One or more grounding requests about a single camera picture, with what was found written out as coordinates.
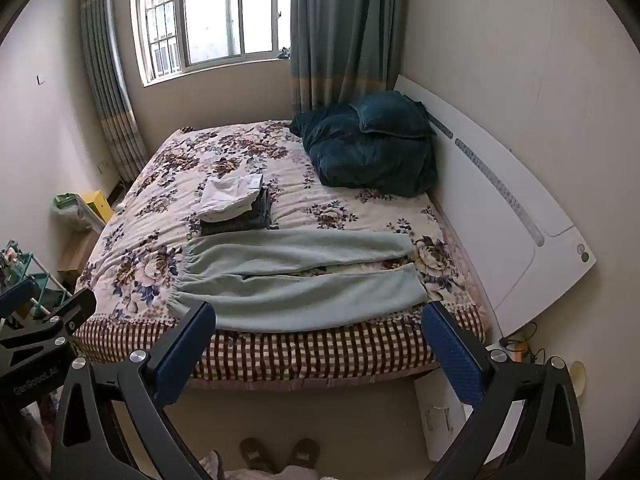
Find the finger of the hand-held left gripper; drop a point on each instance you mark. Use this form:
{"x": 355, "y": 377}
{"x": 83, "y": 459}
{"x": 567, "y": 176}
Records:
{"x": 15, "y": 297}

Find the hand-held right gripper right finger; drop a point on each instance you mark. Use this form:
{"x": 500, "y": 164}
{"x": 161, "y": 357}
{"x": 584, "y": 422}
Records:
{"x": 452, "y": 355}

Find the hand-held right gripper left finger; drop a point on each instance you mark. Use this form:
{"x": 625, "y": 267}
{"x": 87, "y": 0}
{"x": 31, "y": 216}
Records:
{"x": 185, "y": 345}

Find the light green fleece pants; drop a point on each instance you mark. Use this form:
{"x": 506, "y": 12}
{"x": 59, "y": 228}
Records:
{"x": 300, "y": 300}

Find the brown cardboard box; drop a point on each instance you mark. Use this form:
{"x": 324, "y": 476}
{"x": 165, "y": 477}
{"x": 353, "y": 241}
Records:
{"x": 75, "y": 257}

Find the white plastic bag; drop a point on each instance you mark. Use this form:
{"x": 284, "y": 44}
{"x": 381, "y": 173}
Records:
{"x": 75, "y": 215}

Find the yellow box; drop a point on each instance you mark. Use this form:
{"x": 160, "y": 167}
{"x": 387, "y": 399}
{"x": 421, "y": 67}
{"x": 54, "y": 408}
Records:
{"x": 95, "y": 203}

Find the cream round object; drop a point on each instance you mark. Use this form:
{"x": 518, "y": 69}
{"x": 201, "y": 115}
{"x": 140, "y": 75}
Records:
{"x": 578, "y": 377}

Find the brown slipper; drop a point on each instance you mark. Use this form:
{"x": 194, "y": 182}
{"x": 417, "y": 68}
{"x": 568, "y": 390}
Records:
{"x": 256, "y": 455}
{"x": 304, "y": 452}

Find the dark grey folded garment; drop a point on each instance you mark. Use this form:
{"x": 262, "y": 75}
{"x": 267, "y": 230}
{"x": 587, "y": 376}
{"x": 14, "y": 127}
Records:
{"x": 260, "y": 210}

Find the white folded garment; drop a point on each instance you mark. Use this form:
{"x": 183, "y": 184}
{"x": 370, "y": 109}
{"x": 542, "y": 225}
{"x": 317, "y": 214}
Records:
{"x": 225, "y": 195}

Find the person's pink clothing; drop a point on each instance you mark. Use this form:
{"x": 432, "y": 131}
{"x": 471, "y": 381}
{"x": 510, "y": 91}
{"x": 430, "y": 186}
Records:
{"x": 270, "y": 475}

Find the white bed headboard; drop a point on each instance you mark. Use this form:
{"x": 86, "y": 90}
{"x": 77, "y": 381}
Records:
{"x": 480, "y": 200}

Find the floral bed blanket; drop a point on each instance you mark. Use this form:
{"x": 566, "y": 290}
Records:
{"x": 240, "y": 155}

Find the dark teal duvet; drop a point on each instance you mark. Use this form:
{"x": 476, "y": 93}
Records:
{"x": 370, "y": 165}

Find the grey-green striped curtain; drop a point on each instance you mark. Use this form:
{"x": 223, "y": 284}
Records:
{"x": 340, "y": 35}
{"x": 112, "y": 100}

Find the dark teal pillow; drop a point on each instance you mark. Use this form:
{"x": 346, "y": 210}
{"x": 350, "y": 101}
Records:
{"x": 390, "y": 112}

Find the small dark bundle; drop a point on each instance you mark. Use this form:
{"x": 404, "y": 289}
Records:
{"x": 285, "y": 53}

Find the window with white frame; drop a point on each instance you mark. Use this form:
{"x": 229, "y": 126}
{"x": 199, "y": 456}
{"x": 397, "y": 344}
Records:
{"x": 210, "y": 10}

